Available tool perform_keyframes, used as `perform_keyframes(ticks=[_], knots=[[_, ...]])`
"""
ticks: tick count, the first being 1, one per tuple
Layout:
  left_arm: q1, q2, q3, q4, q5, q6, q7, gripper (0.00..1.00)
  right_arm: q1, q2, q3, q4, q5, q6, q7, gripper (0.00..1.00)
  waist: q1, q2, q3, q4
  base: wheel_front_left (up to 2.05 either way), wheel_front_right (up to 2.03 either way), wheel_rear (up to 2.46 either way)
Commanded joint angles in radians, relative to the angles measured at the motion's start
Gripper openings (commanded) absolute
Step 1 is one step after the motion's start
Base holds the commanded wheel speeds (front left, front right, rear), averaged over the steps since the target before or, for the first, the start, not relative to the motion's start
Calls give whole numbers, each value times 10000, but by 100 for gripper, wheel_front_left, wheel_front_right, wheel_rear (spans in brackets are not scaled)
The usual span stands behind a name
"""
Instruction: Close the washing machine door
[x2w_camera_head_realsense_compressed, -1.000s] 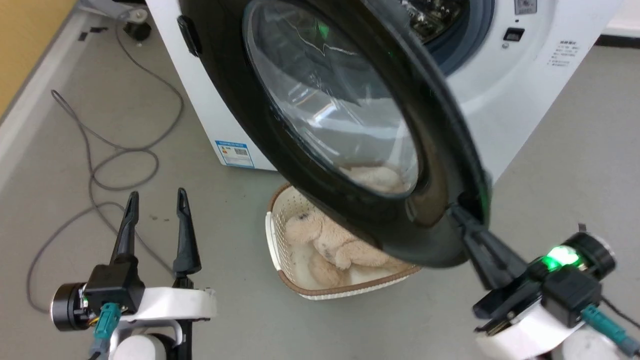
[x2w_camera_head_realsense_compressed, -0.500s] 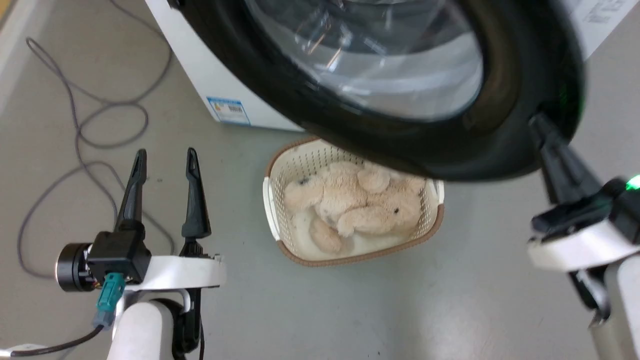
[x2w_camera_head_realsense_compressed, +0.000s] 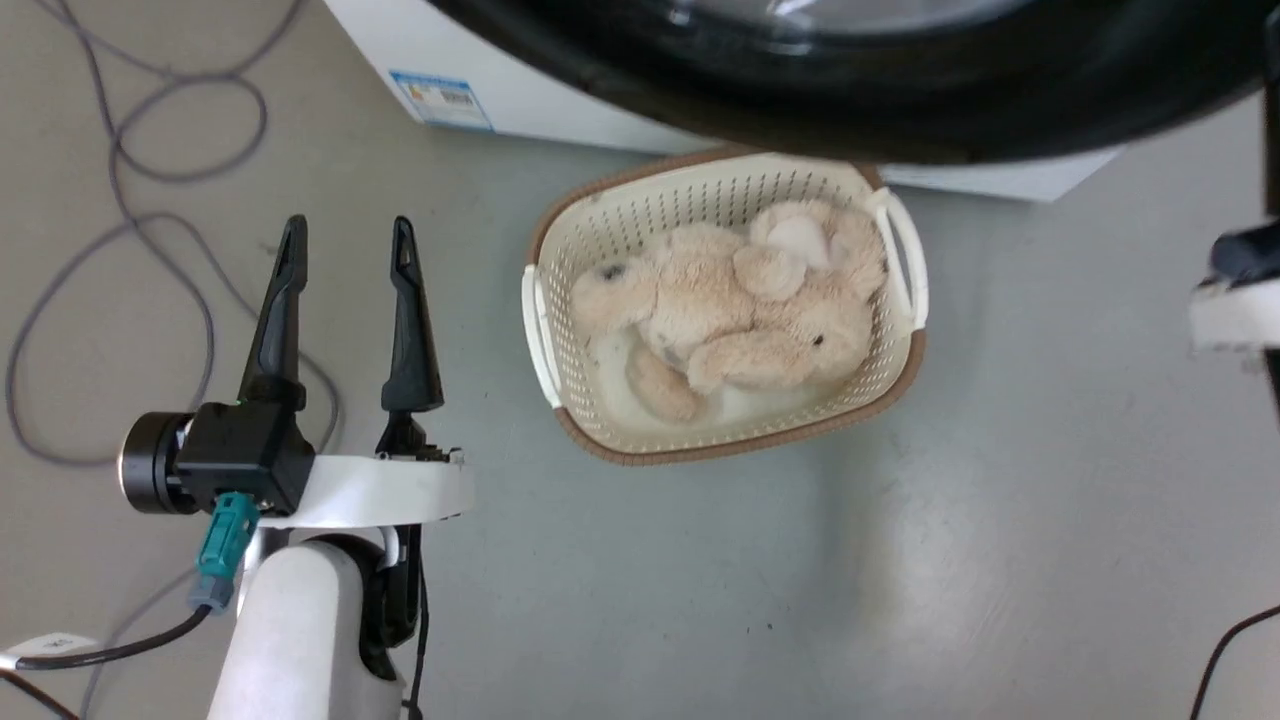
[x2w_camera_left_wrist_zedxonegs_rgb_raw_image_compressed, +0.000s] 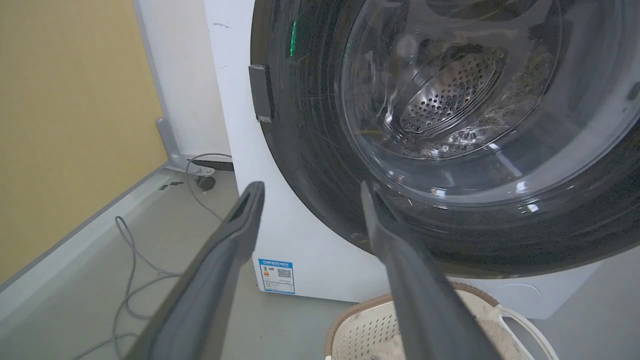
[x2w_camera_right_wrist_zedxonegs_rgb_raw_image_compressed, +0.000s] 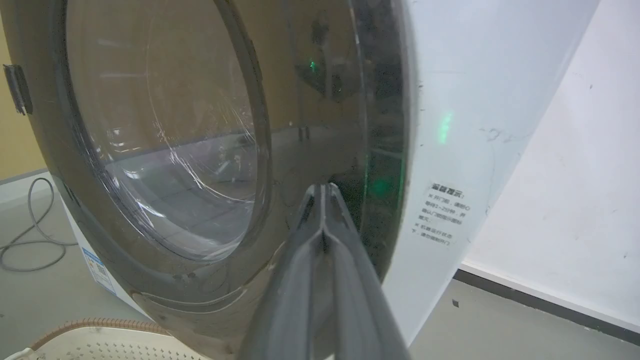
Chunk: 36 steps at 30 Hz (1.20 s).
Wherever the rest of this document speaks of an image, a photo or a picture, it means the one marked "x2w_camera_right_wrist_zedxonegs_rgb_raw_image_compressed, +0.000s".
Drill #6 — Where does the grey cable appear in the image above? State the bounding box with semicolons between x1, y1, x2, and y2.
0;177;78;273

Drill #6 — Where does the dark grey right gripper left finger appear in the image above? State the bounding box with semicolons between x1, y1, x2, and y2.
238;183;327;360

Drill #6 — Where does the dark door latch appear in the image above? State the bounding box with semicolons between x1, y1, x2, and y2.
3;64;34;116

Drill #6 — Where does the white warning label sticker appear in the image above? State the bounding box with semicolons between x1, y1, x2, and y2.
411;182;472;248

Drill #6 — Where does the white washing machine body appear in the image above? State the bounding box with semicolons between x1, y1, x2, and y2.
0;0;601;360
59;192;151;318

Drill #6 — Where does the white perforated laundry basket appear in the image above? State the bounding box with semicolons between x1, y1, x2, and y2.
2;318;211;360

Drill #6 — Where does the blue white energy label sticker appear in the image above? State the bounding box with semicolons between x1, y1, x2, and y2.
81;247;117;296

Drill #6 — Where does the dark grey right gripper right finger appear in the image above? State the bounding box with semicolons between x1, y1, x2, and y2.
323;183;412;360

